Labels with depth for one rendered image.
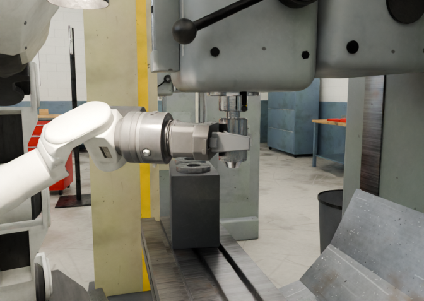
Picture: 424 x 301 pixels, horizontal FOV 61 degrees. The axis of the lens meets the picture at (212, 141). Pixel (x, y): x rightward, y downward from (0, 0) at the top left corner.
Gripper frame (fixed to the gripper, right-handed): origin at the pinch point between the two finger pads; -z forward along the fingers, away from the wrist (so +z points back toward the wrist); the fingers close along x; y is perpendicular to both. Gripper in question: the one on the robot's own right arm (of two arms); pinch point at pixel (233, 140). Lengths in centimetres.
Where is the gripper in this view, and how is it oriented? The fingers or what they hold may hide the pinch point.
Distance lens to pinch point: 59.5
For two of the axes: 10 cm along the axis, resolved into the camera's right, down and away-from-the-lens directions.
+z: -9.9, -0.4, 1.6
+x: 1.7, -1.2, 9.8
